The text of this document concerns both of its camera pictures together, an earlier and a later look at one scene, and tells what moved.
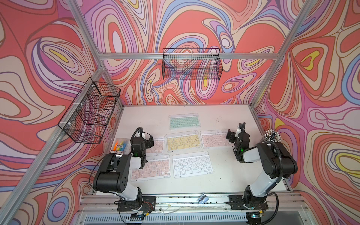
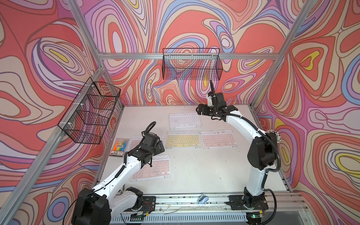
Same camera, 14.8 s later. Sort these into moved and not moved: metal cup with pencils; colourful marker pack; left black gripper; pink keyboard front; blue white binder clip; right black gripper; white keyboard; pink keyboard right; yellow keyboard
Moved: left black gripper; right black gripper; white keyboard
Not moved: metal cup with pencils; colourful marker pack; yellow keyboard; pink keyboard right; blue white binder clip; pink keyboard front
